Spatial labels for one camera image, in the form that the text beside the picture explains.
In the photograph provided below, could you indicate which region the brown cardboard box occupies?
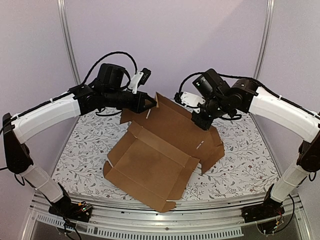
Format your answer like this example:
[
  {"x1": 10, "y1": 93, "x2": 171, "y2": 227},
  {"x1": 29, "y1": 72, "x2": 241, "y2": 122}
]
[{"x1": 103, "y1": 93, "x2": 225, "y2": 213}]

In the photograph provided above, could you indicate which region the left aluminium frame post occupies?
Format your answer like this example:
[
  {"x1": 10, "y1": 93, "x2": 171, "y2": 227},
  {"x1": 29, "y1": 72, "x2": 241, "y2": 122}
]
[{"x1": 57, "y1": 0, "x2": 81, "y2": 85}]

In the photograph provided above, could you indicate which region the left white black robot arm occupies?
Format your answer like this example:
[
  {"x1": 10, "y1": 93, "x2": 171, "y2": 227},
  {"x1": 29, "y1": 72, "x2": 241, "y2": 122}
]
[{"x1": 2, "y1": 63, "x2": 157, "y2": 217}]

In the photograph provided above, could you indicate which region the floral patterned table mat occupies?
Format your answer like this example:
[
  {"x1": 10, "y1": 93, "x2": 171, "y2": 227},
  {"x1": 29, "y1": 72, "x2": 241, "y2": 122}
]
[{"x1": 52, "y1": 113, "x2": 280, "y2": 201}]

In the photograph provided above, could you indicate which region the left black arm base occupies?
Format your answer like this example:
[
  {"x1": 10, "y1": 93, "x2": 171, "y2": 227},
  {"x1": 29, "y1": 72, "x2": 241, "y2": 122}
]
[{"x1": 48, "y1": 183, "x2": 93, "y2": 223}]

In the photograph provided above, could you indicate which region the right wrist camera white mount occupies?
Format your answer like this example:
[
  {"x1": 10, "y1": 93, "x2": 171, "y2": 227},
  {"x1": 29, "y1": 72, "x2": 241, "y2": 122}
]
[{"x1": 174, "y1": 91, "x2": 205, "y2": 109}]

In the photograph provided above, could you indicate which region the aluminium front rail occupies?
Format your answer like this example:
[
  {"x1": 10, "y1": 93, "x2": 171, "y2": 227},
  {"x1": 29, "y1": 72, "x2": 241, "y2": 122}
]
[{"x1": 20, "y1": 193, "x2": 312, "y2": 240}]

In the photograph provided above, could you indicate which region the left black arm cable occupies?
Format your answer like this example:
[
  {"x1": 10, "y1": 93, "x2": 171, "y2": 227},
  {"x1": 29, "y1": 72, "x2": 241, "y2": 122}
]
[{"x1": 78, "y1": 51, "x2": 138, "y2": 87}]

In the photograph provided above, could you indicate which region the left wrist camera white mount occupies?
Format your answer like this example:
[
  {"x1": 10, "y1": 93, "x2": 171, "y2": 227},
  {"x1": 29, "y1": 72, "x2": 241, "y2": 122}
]
[{"x1": 127, "y1": 68, "x2": 152, "y2": 94}]

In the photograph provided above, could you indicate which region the right aluminium frame post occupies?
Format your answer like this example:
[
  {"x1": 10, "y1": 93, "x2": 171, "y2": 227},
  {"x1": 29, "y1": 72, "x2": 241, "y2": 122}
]
[{"x1": 253, "y1": 0, "x2": 275, "y2": 79}]

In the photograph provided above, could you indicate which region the aluminium frame post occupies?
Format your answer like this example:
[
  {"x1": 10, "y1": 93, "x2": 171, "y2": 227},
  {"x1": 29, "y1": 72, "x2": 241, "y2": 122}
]
[
  {"x1": 57, "y1": 0, "x2": 81, "y2": 85},
  {"x1": 253, "y1": 0, "x2": 275, "y2": 79}
]

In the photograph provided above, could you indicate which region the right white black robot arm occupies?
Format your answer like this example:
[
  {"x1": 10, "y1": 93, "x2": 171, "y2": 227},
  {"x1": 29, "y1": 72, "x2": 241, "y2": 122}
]
[{"x1": 191, "y1": 68, "x2": 320, "y2": 218}]

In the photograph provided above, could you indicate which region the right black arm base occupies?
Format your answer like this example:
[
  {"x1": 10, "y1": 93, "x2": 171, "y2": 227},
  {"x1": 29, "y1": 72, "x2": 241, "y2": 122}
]
[{"x1": 241, "y1": 198, "x2": 285, "y2": 223}]

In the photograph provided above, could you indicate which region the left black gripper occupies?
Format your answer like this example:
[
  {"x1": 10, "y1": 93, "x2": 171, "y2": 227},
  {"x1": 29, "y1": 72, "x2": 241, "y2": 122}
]
[{"x1": 104, "y1": 88, "x2": 158, "y2": 114}]

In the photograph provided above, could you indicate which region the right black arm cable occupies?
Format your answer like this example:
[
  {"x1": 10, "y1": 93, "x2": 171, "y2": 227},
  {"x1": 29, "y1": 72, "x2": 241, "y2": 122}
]
[{"x1": 177, "y1": 72, "x2": 206, "y2": 95}]

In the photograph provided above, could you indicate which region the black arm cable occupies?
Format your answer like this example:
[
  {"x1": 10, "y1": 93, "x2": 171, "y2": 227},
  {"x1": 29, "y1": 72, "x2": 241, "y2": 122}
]
[
  {"x1": 177, "y1": 72, "x2": 206, "y2": 95},
  {"x1": 78, "y1": 51, "x2": 138, "y2": 87}
]

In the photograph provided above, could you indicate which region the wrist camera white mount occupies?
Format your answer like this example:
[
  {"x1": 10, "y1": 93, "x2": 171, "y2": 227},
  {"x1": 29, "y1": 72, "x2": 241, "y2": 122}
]
[
  {"x1": 174, "y1": 91, "x2": 205, "y2": 109},
  {"x1": 127, "y1": 68, "x2": 152, "y2": 94}
]

